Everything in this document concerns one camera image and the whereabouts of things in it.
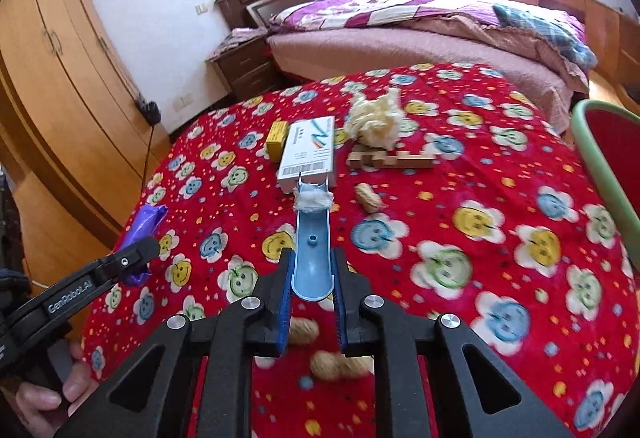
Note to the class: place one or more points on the person's left hand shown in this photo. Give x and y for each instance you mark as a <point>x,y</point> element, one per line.
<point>75,390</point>

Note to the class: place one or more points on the white double wall socket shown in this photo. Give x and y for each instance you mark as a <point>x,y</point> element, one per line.
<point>182,102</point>

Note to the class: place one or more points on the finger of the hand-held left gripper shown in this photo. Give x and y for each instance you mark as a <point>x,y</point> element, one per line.
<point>135,255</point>

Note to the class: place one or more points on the purple plastic wrapper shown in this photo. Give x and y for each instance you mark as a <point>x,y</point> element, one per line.
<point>145,223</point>

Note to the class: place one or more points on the black power plug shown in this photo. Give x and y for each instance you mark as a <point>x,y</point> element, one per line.
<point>149,110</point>

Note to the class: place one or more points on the white cotton wad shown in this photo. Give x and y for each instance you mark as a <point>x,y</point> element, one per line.
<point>312,198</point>

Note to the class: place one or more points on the wooden wardrobe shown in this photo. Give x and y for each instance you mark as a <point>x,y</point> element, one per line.
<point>60,67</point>

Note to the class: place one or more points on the purple floral quilt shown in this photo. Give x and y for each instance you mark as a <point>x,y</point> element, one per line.
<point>380,7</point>

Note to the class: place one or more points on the blue plaid blanket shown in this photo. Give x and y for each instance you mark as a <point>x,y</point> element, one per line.
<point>540,27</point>

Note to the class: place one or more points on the red bucket with green rim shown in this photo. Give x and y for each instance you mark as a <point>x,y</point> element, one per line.
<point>615,147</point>

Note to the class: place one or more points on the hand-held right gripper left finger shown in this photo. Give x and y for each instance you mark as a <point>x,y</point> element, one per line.
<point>285,303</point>

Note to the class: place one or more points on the light blue plastic piece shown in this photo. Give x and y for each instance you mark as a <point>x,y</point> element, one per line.
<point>312,258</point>

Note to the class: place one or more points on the wooden puzzle block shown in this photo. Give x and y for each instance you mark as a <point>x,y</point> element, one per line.
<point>380,158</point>

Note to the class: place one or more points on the small yellow box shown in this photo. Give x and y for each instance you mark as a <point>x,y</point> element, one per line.
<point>276,142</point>

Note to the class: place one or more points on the dark wooden nightstand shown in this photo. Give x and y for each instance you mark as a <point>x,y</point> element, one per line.
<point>245,67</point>

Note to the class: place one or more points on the wooden bed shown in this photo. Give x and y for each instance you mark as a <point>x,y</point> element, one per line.
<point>350,52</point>

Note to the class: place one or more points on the pink cloth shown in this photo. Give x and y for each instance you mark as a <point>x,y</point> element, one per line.
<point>242,37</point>

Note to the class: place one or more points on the white wall switch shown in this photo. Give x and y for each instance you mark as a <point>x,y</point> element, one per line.
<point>201,9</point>

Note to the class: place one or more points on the long wooden cabinet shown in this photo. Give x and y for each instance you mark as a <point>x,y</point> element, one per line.
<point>605,32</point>

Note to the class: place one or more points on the white cardboard box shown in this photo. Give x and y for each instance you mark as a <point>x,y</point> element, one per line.
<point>307,147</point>

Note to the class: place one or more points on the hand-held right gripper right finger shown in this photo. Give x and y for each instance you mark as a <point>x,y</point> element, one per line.
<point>341,305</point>

